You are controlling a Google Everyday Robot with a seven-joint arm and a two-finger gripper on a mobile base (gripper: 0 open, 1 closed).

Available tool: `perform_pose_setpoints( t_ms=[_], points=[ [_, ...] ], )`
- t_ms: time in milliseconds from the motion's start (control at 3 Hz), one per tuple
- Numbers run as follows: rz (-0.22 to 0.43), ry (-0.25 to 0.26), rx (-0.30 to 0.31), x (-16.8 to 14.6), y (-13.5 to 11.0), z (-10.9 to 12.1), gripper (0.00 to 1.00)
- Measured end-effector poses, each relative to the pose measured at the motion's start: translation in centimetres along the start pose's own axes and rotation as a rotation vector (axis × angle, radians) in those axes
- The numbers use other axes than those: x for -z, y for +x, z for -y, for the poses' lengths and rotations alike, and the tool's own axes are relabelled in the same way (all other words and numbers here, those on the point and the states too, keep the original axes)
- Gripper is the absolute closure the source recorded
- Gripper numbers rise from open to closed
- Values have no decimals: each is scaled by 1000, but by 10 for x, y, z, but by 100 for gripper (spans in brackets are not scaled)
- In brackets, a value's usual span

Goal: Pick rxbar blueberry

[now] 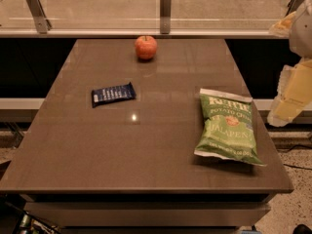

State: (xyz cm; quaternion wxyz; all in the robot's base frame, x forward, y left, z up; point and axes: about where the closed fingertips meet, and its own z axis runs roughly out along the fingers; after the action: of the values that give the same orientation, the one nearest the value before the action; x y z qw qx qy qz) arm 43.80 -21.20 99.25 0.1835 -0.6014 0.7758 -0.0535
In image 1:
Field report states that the right metal railing bracket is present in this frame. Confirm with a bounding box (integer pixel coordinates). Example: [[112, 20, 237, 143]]
[[286, 0, 312, 18]]

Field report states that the middle metal railing bracket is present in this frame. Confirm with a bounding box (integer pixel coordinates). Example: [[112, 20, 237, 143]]
[[160, 0, 172, 34]]

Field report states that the glass railing panel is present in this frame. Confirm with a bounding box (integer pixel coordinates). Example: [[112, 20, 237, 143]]
[[0, 0, 291, 30]]

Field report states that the red apple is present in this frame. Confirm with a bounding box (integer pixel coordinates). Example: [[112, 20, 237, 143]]
[[135, 35, 157, 60]]

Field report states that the blue rxbar blueberry wrapper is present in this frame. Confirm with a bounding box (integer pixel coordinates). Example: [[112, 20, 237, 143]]
[[91, 83, 137, 107]]

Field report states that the metal railing bracket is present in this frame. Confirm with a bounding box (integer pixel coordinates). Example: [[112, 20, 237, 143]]
[[25, 0, 52, 34], [160, 0, 172, 34], [286, 0, 312, 18]]

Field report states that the brown table with drawers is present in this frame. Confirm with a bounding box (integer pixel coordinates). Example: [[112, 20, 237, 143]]
[[1, 39, 293, 234]]

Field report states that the black floor cable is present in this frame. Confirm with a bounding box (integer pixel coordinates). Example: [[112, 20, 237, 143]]
[[276, 143, 312, 172]]

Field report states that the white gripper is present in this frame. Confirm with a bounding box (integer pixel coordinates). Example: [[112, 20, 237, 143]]
[[267, 0, 312, 127]]

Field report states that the left metal railing bracket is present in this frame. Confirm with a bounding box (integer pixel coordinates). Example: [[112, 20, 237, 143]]
[[25, 0, 52, 34]]

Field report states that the green jalapeno chips bag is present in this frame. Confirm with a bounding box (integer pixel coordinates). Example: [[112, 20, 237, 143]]
[[194, 89, 264, 166]]

